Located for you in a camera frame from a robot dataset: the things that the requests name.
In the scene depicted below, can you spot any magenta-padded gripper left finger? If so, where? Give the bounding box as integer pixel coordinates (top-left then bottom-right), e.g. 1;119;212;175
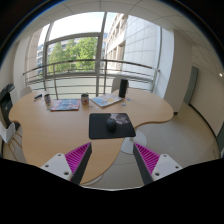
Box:
40;142;94;186

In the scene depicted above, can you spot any red magazine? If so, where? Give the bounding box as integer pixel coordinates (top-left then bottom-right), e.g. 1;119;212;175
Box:
49;98;82;112

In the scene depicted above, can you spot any black cylindrical speaker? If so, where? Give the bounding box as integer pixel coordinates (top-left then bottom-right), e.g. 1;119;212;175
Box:
118;78;129;99

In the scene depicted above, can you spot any white round table base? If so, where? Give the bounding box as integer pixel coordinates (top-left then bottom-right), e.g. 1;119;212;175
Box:
120;129;148;155

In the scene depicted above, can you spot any black mouse pad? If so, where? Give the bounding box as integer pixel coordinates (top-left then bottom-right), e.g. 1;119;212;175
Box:
88;112;137;140

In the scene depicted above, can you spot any grey door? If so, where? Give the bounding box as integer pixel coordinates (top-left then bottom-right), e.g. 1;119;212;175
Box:
182;65;199;106

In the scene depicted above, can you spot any black computer mouse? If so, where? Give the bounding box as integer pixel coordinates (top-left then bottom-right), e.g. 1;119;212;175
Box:
105;117;118;132

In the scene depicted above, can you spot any white and red mug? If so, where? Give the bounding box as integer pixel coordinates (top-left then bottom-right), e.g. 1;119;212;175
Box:
80;92;90;107

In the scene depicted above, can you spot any light blue magazine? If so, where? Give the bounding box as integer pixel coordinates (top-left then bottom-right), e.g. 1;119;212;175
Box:
89;93;124;108

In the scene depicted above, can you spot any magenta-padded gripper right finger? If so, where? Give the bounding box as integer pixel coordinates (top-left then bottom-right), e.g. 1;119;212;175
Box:
132;142;183;186

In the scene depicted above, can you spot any grey metal balcony railing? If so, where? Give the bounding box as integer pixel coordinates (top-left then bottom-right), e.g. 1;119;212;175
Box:
22;59;160;96

